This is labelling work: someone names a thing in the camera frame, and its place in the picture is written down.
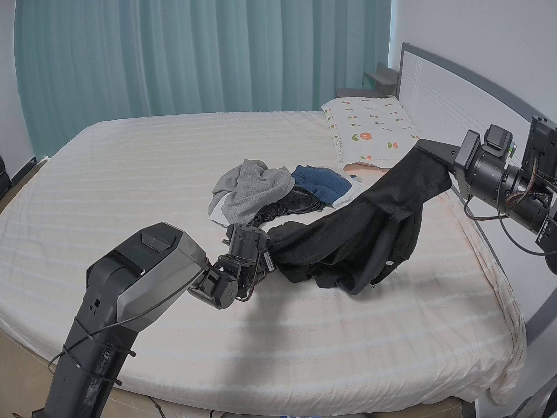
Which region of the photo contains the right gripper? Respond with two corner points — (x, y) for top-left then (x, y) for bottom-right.
(415, 130), (519, 204)

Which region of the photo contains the black T-shirt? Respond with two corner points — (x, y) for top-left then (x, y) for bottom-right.
(266, 146), (453, 297)

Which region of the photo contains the black chest of drawers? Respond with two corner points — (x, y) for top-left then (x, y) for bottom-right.
(0, 156), (13, 200)

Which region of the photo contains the bed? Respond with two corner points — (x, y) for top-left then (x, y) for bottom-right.
(0, 42), (557, 418)

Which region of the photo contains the grey bedside table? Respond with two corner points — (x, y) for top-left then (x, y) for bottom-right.
(336, 62), (399, 99)

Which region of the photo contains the blue-green curtain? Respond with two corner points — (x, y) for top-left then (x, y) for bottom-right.
(13, 0), (394, 158)

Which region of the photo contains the white printed pillow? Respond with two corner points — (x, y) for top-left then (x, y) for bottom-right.
(321, 96), (425, 173)

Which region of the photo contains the black cable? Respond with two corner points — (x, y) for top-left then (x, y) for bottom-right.
(463, 190), (557, 256)
(147, 395), (169, 418)
(47, 265), (210, 371)

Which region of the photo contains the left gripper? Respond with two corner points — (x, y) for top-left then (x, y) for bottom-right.
(235, 247), (277, 287)

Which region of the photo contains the pile of clothes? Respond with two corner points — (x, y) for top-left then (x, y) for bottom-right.
(208, 158), (366, 234)

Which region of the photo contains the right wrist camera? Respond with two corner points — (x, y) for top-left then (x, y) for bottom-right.
(483, 125), (514, 158)

